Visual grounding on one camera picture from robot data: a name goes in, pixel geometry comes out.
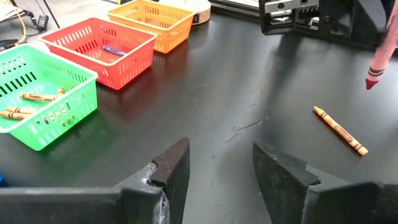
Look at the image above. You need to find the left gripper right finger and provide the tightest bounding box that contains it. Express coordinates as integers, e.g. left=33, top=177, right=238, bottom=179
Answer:
left=252, top=141, right=398, bottom=224

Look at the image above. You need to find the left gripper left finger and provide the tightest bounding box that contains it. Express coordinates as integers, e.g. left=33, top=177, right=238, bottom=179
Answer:
left=0, top=138, right=191, bottom=224

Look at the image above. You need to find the blue crayon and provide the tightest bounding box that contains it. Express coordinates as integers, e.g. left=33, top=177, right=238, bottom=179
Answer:
left=101, top=45, right=127, bottom=57

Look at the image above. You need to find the red crayon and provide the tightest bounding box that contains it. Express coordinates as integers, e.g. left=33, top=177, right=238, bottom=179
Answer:
left=365, top=0, right=398, bottom=91

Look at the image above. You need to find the red plastic basket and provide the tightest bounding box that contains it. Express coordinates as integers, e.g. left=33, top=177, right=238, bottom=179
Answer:
left=39, top=17, right=159, bottom=91

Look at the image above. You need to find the green plastic basket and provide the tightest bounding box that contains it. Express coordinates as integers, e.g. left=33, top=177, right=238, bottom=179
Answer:
left=0, top=43, right=99, bottom=152

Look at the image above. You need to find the orange plastic basket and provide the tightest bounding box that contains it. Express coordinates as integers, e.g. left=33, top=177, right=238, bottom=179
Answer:
left=107, top=0, right=195, bottom=54

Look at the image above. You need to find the white shade wooden base lamp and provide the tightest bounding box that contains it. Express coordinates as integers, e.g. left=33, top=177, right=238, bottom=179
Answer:
left=158, top=0, right=212, bottom=26

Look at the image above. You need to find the black power adapter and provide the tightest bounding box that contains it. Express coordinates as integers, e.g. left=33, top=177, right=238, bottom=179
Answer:
left=36, top=14, right=50, bottom=32

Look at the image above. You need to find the yellow cable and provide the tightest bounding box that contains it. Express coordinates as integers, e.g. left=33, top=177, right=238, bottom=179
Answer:
left=6, top=0, right=29, bottom=45

